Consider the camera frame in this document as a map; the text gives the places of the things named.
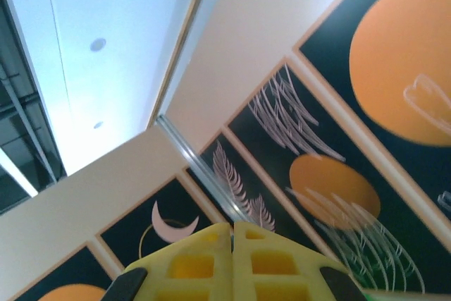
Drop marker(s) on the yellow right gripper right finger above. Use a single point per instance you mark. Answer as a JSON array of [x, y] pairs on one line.
[[271, 265]]

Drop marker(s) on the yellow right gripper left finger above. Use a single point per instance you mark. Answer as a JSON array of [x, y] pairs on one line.
[[197, 269]]

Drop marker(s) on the round recessed ceiling light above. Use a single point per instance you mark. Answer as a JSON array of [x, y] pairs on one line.
[[97, 44], [98, 124]]

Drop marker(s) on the dark moon wall panel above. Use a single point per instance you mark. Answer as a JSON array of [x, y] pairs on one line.
[[176, 206]]

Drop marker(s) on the dark floral wall panel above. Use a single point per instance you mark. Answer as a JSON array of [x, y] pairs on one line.
[[334, 181], [405, 50], [243, 170], [81, 269]]

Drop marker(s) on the aluminium frame post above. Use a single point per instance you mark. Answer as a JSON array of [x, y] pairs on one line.
[[193, 160]]

